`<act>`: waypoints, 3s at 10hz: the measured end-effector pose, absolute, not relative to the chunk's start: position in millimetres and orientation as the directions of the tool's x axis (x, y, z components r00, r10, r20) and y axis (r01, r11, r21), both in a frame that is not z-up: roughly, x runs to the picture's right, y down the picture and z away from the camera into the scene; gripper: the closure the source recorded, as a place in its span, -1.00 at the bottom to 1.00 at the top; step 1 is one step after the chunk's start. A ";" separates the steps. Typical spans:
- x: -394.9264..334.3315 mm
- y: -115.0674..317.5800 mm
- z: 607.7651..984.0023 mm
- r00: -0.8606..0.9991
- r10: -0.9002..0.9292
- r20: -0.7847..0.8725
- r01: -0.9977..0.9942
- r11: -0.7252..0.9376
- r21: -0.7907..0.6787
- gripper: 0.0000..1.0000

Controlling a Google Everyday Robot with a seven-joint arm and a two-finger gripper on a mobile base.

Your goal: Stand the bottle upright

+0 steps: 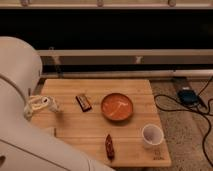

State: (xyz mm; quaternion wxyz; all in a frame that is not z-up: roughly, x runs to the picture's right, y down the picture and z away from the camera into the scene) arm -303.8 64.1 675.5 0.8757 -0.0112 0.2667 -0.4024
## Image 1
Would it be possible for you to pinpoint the brown candy bar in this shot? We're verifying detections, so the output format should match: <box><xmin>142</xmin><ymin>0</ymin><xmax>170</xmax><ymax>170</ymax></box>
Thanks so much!
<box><xmin>76</xmin><ymin>94</ymin><xmax>92</xmax><ymax>112</ymax></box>

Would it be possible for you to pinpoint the white metal rail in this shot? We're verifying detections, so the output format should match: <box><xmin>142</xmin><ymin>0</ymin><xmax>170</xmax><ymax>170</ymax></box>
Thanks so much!
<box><xmin>38</xmin><ymin>50</ymin><xmax>213</xmax><ymax>78</ymax></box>

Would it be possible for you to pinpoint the small dark brown bottle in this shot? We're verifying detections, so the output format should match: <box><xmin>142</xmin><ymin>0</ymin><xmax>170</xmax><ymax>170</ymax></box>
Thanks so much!
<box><xmin>105</xmin><ymin>135</ymin><xmax>115</xmax><ymax>160</ymax></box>

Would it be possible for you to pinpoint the orange bowl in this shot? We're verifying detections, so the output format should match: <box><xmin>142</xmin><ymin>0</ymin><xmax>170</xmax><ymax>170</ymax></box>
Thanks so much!
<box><xmin>101</xmin><ymin>93</ymin><xmax>133</xmax><ymax>121</ymax></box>

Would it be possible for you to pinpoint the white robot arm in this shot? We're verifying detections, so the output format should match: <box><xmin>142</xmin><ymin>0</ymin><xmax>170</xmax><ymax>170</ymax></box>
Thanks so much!
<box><xmin>0</xmin><ymin>37</ymin><xmax>114</xmax><ymax>171</ymax></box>

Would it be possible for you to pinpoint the wooden cutting board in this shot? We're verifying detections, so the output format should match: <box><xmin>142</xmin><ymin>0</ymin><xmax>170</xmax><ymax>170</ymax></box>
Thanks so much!
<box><xmin>32</xmin><ymin>79</ymin><xmax>171</xmax><ymax>167</ymax></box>

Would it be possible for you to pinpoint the black power adapter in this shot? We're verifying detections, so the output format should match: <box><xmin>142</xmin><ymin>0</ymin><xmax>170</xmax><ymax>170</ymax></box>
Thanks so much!
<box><xmin>178</xmin><ymin>90</ymin><xmax>198</xmax><ymax>105</ymax></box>

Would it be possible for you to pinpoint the white cable bundle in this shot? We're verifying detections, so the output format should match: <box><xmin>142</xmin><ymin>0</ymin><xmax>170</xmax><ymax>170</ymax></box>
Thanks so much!
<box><xmin>23</xmin><ymin>94</ymin><xmax>61</xmax><ymax>121</ymax></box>

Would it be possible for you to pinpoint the black cable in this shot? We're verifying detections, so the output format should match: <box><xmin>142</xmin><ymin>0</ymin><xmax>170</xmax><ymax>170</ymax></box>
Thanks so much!
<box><xmin>153</xmin><ymin>75</ymin><xmax>213</xmax><ymax>168</ymax></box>

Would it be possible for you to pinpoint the white paper cup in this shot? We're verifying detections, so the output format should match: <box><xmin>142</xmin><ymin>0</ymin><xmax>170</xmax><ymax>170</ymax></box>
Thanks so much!
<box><xmin>141</xmin><ymin>124</ymin><xmax>164</xmax><ymax>148</ymax></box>

